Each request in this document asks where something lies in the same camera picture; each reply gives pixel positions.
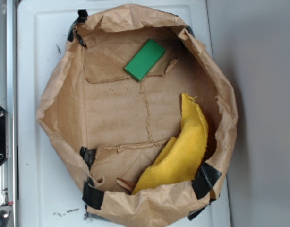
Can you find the white plastic tray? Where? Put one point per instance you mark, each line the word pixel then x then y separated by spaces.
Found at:
pixel 48 196

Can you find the small wooden piece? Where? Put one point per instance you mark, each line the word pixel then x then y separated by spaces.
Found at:
pixel 130 186

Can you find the yellow cloth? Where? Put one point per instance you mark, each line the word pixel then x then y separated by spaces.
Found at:
pixel 181 157

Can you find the brown paper bag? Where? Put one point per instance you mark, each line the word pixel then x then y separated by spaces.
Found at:
pixel 105 125

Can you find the green rectangular block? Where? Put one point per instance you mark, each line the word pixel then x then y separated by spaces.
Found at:
pixel 144 60

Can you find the aluminium frame rail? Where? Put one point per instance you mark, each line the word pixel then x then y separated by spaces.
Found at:
pixel 8 173

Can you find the black metal bracket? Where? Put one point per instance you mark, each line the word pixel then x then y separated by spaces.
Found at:
pixel 3 136

